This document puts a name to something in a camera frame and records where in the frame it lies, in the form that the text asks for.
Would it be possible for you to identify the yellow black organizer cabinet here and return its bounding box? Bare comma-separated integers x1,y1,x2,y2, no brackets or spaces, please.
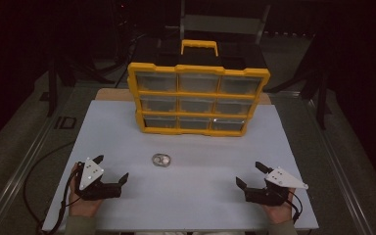
126,38,271,137

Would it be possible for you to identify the aluminium rail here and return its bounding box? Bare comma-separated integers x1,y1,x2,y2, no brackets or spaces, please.
0,81,76,235
302,94,375,235

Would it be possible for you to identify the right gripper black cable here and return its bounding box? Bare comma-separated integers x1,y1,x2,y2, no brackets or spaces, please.
285,190,305,224

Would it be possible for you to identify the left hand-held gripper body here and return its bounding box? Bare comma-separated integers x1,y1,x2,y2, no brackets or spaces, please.
74,157,123,201

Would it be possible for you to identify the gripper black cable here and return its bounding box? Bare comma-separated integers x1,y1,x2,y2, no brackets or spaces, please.
23,140,81,235
285,190,305,224

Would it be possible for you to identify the person's right hand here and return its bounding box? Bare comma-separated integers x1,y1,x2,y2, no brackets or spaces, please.
261,187,297,224

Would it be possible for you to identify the clear plastic pull-out drawer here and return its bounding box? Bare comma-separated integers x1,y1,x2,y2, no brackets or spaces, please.
135,71,178,93

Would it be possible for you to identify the person's left hand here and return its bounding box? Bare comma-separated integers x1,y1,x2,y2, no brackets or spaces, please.
68,162,104,218

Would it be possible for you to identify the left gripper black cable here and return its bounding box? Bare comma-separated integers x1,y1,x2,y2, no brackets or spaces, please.
23,140,81,235

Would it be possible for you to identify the grey metal frame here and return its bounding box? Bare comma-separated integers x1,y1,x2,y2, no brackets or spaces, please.
164,0,272,45

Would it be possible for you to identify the black metal stand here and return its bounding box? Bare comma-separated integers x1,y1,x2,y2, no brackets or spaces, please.
267,32,332,131
47,53,116,118

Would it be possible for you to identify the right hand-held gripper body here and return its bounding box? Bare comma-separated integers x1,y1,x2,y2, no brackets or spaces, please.
244,165,309,208

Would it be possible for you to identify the grid of small closed drawers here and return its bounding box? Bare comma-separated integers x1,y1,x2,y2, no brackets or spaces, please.
139,72,262,131

